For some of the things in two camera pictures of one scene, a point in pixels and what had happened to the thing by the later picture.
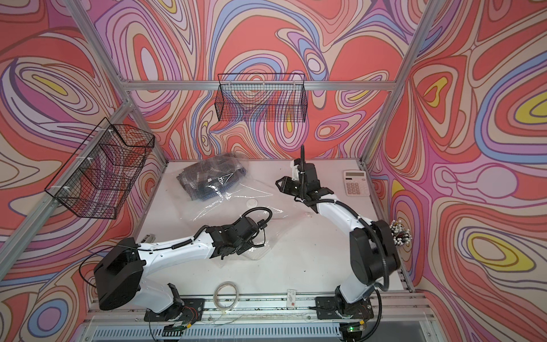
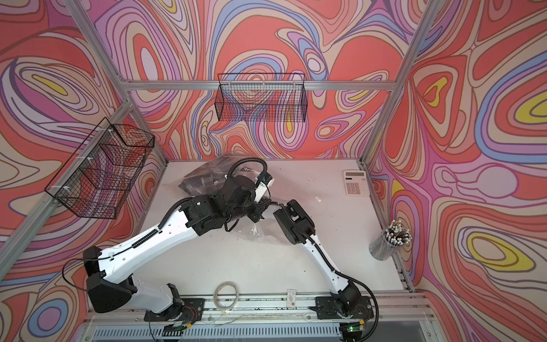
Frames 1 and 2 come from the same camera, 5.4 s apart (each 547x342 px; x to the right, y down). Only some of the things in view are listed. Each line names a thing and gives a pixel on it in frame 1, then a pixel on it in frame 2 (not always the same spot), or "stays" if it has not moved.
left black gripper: x=252 y=244 → x=262 y=206
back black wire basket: x=265 y=97 stays
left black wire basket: x=97 y=177 stays
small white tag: x=291 y=298 stays
